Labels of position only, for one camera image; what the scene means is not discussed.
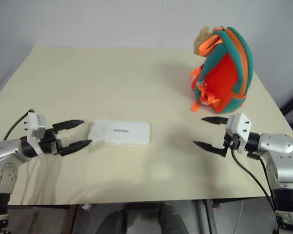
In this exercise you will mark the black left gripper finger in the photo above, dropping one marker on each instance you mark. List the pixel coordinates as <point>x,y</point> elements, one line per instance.
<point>68,124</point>
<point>74,147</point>

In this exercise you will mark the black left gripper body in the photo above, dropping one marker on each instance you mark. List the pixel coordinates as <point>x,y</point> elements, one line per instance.
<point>50,143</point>

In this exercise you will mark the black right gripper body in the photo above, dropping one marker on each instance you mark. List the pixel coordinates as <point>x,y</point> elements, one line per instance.
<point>229,143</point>

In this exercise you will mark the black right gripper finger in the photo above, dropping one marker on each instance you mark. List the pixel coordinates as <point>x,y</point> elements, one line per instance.
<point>211,147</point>
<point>217,120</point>

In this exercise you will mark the orange and teal backpack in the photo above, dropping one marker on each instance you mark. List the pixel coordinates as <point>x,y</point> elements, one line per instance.
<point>219,80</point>

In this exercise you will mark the white rectangular box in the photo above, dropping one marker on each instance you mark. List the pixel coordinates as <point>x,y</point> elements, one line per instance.
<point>127,134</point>

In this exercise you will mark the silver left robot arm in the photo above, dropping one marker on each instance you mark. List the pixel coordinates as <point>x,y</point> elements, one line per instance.
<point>5,151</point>

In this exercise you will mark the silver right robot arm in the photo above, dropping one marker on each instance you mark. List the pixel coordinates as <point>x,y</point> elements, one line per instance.
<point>276,143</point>

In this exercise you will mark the metal table leg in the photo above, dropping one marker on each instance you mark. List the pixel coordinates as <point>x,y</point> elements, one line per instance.
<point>72,219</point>
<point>208,217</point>

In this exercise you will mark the tan plush toy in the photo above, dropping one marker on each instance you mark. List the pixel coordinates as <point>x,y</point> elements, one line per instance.
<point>201,39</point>

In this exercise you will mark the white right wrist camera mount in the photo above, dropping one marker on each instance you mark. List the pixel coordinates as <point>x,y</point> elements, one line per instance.
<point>239,124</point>

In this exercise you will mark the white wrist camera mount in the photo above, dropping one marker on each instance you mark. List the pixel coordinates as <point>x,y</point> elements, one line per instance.
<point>239,124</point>
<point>32,124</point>

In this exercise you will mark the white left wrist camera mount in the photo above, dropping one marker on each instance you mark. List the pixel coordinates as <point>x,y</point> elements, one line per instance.
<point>32,124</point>

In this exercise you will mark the small silver bracket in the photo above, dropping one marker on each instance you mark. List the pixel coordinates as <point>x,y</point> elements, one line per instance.
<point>86,207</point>

